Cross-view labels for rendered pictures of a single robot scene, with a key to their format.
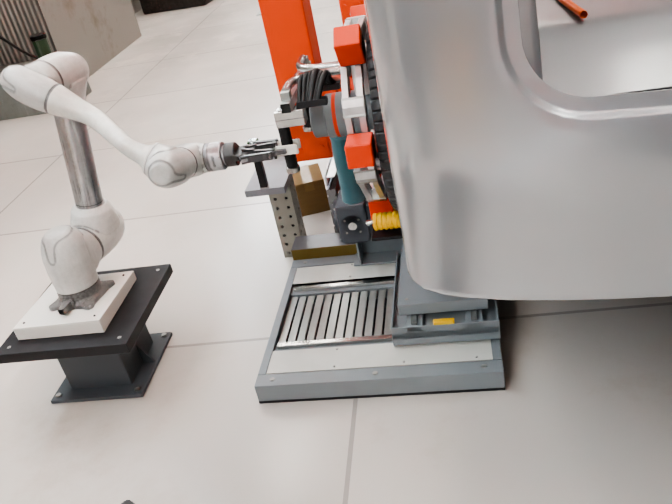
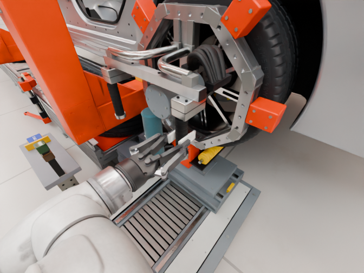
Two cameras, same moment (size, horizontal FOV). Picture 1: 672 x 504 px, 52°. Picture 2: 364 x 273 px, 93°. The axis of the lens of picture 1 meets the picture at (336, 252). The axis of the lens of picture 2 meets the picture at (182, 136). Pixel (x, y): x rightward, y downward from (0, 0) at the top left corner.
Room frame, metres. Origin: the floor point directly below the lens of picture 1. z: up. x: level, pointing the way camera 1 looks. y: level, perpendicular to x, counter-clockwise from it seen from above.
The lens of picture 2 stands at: (1.83, 0.41, 1.16)
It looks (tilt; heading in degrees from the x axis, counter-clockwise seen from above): 41 degrees down; 298
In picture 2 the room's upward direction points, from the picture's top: straight up
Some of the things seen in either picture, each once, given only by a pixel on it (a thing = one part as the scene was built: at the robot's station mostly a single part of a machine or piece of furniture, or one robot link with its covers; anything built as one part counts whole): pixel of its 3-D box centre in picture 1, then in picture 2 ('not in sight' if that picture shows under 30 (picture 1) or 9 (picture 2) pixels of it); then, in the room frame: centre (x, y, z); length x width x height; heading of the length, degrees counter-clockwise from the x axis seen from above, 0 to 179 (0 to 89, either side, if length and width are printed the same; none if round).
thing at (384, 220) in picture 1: (410, 218); (215, 147); (1.98, -0.26, 0.51); 0.29 x 0.06 x 0.06; 77
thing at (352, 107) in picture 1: (366, 110); (188, 86); (2.12, -0.19, 0.85); 0.54 x 0.07 x 0.54; 167
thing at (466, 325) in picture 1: (443, 290); (200, 171); (2.08, -0.36, 0.13); 0.50 x 0.36 x 0.10; 167
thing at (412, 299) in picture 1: (438, 246); (202, 153); (2.09, -0.36, 0.32); 0.40 x 0.30 x 0.28; 167
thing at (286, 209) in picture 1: (287, 211); (64, 178); (2.83, 0.18, 0.21); 0.10 x 0.10 x 0.42; 77
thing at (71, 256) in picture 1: (68, 256); not in sight; (2.24, 0.94, 0.51); 0.18 x 0.16 x 0.22; 160
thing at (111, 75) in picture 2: not in sight; (116, 72); (2.33, -0.03, 0.93); 0.09 x 0.05 x 0.05; 77
